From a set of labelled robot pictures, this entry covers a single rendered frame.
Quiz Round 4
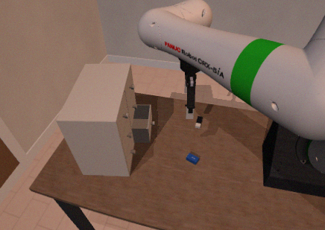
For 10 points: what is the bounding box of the beige small chest of drawers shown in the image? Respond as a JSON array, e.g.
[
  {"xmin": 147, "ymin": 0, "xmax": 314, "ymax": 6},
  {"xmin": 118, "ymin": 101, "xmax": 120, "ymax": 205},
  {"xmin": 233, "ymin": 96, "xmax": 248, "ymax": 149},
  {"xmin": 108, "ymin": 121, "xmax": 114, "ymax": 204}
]
[{"xmin": 56, "ymin": 63, "xmax": 131, "ymax": 176}]

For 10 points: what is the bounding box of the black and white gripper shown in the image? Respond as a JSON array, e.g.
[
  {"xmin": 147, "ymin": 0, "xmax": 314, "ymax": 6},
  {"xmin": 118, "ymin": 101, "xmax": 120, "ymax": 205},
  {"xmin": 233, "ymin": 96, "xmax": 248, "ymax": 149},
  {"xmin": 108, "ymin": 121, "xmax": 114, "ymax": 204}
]
[{"xmin": 180, "ymin": 61, "xmax": 200, "ymax": 119}]

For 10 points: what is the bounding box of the blue rectangular block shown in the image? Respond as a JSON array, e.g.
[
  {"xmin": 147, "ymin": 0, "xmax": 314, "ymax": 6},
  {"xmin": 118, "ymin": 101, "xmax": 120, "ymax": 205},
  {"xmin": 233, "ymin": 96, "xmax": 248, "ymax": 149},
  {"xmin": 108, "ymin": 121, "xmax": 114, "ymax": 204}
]
[{"xmin": 186, "ymin": 153, "xmax": 199, "ymax": 165}]

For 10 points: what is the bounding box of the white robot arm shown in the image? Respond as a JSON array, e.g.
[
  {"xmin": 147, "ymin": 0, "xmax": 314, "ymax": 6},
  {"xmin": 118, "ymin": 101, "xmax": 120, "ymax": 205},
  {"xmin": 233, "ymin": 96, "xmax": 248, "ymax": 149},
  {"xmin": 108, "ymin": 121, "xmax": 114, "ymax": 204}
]
[{"xmin": 138, "ymin": 0, "xmax": 325, "ymax": 174}]

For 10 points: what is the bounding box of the tan wooden drawer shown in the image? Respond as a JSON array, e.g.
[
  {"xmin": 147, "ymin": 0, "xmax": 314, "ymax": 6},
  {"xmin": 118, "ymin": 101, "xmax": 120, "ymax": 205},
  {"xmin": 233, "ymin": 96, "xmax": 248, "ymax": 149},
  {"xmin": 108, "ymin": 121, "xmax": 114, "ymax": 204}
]
[
  {"xmin": 126, "ymin": 135, "xmax": 136, "ymax": 174},
  {"xmin": 122, "ymin": 118, "xmax": 132, "ymax": 159},
  {"xmin": 132, "ymin": 104, "xmax": 154, "ymax": 143},
  {"xmin": 124, "ymin": 68, "xmax": 134, "ymax": 107},
  {"xmin": 128, "ymin": 89, "xmax": 137, "ymax": 126},
  {"xmin": 117, "ymin": 93, "xmax": 129, "ymax": 140}
]

